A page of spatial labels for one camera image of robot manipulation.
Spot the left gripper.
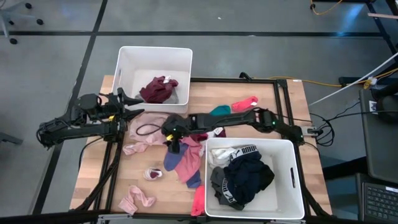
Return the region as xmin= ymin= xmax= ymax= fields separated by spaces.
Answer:
xmin=98 ymin=87 xmax=146 ymax=124

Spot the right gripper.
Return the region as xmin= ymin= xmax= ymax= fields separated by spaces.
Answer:
xmin=160 ymin=113 xmax=191 ymax=154

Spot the purple sock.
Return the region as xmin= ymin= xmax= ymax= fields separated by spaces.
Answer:
xmin=185 ymin=169 xmax=202 ymax=189
xmin=163 ymin=142 xmax=189 ymax=172

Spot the salmon pink garment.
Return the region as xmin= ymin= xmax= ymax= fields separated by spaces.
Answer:
xmin=174 ymin=136 xmax=205 ymax=184

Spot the dark maroon garment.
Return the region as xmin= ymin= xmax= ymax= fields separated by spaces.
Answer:
xmin=139 ymin=75 xmax=180 ymax=104

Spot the grey sock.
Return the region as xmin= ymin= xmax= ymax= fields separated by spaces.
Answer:
xmin=135 ymin=91 xmax=180 ymax=105

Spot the white garment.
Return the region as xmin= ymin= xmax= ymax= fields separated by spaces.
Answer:
xmin=207 ymin=147 xmax=237 ymax=169

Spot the grey Puma underwear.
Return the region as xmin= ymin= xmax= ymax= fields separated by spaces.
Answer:
xmin=210 ymin=166 xmax=245 ymax=211

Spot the maroon white teal sock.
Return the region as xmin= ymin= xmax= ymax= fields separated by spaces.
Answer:
xmin=189 ymin=105 xmax=233 ymax=142

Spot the navy Puma underwear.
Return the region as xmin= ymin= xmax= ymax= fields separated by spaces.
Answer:
xmin=223 ymin=144 xmax=276 ymax=206

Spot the coral sock with white tag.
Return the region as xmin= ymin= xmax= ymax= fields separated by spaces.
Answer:
xmin=231 ymin=95 xmax=259 ymax=113

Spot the small pink white sock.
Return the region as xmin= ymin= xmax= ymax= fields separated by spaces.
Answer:
xmin=142 ymin=167 xmax=163 ymax=182

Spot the white plastic bin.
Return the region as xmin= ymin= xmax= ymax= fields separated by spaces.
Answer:
xmin=109 ymin=45 xmax=193 ymax=114
xmin=203 ymin=137 xmax=306 ymax=220

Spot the grey furniture foot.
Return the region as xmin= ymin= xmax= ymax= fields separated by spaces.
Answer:
xmin=0 ymin=132 xmax=24 ymax=146

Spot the grey office chair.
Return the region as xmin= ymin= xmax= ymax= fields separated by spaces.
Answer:
xmin=0 ymin=0 xmax=44 ymax=45

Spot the black power strip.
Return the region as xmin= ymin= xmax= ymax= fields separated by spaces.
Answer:
xmin=338 ymin=76 xmax=398 ymax=88

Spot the black laptop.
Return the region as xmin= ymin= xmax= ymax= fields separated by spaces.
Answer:
xmin=356 ymin=172 xmax=398 ymax=224

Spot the black rounded device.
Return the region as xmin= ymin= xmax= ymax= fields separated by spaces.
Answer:
xmin=371 ymin=83 xmax=398 ymax=124

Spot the wooden slat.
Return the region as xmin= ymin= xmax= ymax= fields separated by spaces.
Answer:
xmin=368 ymin=12 xmax=398 ymax=21

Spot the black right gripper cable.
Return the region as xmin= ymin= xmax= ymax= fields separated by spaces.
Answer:
xmin=136 ymin=123 xmax=164 ymax=137

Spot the silver metal bracket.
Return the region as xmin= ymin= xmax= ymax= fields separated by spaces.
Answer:
xmin=96 ymin=213 xmax=131 ymax=224

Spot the dark looped cable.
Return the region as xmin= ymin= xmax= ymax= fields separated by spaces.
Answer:
xmin=317 ymin=119 xmax=336 ymax=147

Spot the yellow cable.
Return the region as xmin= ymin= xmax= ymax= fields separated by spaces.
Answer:
xmin=309 ymin=0 xmax=343 ymax=16
xmin=269 ymin=67 xmax=398 ymax=88

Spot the white cable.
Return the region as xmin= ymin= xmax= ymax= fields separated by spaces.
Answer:
xmin=307 ymin=51 xmax=398 ymax=107

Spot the black desk frame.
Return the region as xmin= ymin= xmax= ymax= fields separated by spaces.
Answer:
xmin=365 ymin=0 xmax=398 ymax=57

